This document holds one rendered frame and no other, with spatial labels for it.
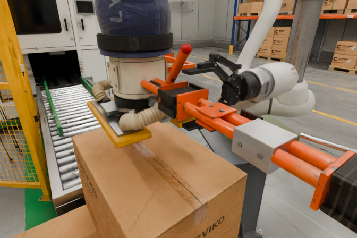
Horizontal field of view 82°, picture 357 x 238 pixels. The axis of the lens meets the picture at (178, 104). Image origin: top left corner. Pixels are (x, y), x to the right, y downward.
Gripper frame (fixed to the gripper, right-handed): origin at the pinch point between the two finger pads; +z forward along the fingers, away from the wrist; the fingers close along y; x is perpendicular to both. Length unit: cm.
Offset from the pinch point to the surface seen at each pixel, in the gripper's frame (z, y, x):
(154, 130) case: -10.1, 28.8, 38.3
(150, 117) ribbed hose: 6.5, 5.5, 7.2
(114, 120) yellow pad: 11.5, 10.6, 21.4
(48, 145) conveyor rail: 32, 64, 118
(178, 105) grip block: 4.6, -0.6, -2.3
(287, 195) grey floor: -128, 123, 25
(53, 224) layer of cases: 36, 69, 52
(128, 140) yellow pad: 11.8, 11.5, 9.9
